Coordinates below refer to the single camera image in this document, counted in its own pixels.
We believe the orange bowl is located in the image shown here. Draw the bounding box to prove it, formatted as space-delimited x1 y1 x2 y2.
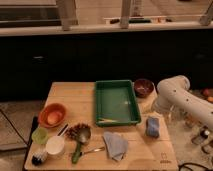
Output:
38 103 66 128

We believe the green handled metal ladle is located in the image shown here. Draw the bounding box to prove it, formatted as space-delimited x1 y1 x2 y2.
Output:
71 128 91 164

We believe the metal spoon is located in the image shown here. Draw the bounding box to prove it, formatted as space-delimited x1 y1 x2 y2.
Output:
80 147 105 156

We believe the dark brown bowl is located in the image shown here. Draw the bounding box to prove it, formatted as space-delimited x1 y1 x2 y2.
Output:
134 79 154 98

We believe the brown pine cone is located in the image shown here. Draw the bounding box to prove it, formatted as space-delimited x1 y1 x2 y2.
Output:
65 123 91 141

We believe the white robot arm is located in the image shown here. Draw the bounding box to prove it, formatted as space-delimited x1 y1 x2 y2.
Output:
152 75 213 132

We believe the white cup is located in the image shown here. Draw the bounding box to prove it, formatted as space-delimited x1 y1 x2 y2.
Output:
45 136 65 157

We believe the orange fruit in bowl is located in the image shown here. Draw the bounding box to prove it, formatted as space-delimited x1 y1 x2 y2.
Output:
47 111 62 125

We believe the yellow stick in tray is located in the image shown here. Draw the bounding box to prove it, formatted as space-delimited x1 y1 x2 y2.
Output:
98 118 118 123

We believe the green plastic tray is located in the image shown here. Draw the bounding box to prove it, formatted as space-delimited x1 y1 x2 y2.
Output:
94 80 141 127

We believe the green plastic cup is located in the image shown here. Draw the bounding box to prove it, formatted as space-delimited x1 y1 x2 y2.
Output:
31 127 48 144

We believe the blue sponge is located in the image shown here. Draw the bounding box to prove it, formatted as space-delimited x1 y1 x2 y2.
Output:
146 117 160 138

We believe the grey folded cloth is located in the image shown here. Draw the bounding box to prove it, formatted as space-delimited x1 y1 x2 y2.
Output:
103 132 128 161

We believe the black stick utensil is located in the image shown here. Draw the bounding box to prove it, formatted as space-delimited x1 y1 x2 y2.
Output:
57 124 68 136

